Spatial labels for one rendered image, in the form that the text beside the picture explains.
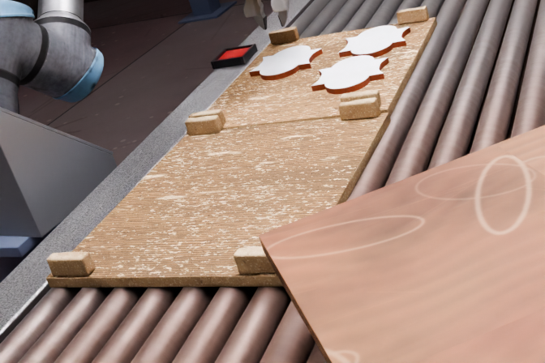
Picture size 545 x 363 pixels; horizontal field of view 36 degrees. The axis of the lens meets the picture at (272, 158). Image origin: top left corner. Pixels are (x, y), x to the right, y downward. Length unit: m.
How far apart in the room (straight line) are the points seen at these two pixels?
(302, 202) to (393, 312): 0.43
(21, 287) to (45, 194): 0.27
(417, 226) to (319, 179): 0.38
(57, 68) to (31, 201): 0.30
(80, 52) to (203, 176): 0.47
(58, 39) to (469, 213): 1.00
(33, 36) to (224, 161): 0.47
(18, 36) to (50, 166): 0.26
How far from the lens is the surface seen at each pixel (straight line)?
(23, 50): 1.52
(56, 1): 1.65
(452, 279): 0.66
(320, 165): 1.13
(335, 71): 1.43
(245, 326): 0.89
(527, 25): 1.56
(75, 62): 1.57
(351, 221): 0.76
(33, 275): 1.17
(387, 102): 1.28
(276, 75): 1.50
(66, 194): 1.42
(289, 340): 0.85
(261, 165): 1.18
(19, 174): 1.35
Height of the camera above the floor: 1.41
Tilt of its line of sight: 24 degrees down
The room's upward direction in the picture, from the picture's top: 17 degrees counter-clockwise
